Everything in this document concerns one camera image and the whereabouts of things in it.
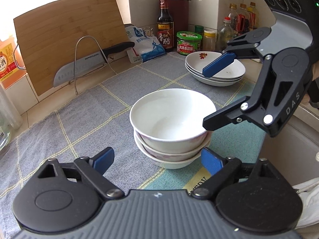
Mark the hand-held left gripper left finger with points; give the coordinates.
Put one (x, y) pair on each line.
(103, 158)

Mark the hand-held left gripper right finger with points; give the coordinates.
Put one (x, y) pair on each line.
(211, 161)

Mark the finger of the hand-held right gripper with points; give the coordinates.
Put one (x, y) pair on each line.
(216, 64)
(224, 117)

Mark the white fruit-print plate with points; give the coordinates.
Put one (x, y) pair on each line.
(216, 78)
(214, 83)
(229, 67)

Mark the white bowl pink flowers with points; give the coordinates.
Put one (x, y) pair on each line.
(172, 155)
(174, 164)

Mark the white bowl faint purple pattern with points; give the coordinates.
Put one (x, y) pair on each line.
(169, 114)

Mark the yellow-lidded spice jar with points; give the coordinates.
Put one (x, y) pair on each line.
(208, 41)

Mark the clear glass oil bottle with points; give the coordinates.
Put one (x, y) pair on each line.
(224, 37)

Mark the green-lidded sauce jar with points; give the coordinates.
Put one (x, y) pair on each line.
(189, 44)

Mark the green-capped small bottle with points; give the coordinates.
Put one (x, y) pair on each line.
(199, 29)

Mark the yellow-capped red label bottle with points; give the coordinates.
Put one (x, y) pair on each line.
(252, 16)

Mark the yellow-capped plastic bottle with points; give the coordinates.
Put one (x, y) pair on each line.
(233, 17)

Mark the checked grey and teal towel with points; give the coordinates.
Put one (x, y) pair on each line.
(87, 109)

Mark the red liquid bottle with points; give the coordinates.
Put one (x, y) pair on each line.
(243, 20)

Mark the dark vinegar bottle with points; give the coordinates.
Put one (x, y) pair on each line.
(165, 34)

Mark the dark red knife block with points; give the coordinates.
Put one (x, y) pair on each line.
(180, 15)

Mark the white and blue salt bag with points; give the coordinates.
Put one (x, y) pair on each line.
(145, 47)

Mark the binder clips on bag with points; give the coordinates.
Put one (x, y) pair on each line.
(148, 32)

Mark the glass jar yellow black lid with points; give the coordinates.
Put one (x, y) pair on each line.
(3, 137)

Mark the person's white clothing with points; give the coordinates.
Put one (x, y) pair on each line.
(309, 204)

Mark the roll of clear plastic bags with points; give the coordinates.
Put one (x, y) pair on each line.
(8, 107)

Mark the orange cooking wine bottle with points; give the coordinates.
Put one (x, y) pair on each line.
(8, 62)

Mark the bamboo cutting board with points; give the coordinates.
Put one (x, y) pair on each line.
(62, 25)

